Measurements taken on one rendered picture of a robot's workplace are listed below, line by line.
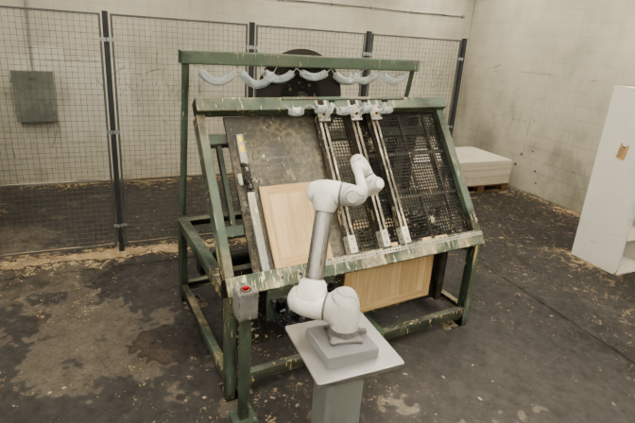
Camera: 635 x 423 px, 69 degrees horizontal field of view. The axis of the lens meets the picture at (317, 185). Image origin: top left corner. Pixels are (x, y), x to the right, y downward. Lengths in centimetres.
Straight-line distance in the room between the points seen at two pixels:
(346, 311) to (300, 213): 97
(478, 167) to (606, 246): 262
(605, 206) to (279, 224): 415
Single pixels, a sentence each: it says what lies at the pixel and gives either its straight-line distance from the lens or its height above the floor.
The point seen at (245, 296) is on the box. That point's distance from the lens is 271.
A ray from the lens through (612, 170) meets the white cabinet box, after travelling 612.
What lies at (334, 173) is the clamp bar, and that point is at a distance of 336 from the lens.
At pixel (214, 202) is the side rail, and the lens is 300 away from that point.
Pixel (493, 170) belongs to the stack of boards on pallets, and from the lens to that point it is 833.
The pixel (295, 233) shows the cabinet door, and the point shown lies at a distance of 315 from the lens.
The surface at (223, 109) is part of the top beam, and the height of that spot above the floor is 184.
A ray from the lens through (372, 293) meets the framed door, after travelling 384.
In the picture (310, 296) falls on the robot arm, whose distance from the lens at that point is 252.
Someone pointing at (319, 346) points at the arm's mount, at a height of 81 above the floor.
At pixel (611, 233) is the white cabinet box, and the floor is 45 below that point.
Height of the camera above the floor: 235
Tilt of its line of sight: 18 degrees down
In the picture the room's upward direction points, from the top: 4 degrees clockwise
